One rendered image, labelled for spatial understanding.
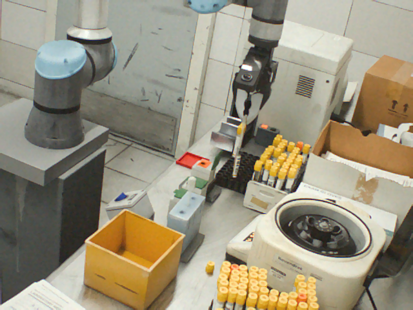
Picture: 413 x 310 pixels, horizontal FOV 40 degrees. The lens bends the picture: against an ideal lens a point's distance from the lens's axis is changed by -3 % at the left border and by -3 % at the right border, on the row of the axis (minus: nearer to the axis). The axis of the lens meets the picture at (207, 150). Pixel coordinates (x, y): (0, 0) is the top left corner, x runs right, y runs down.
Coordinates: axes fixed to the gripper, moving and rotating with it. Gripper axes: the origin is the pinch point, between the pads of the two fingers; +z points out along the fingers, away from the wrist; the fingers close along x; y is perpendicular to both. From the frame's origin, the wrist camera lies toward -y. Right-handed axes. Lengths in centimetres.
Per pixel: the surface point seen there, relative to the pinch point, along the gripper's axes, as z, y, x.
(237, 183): 15.5, -2.7, -1.9
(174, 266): 13.8, -42.4, -3.1
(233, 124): 12.6, 22.7, 8.8
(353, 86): 14, 92, -16
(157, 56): 49, 156, 94
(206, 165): 10.1, -8.9, 4.6
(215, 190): 16.4, -8.0, 1.7
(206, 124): 82, 161, 61
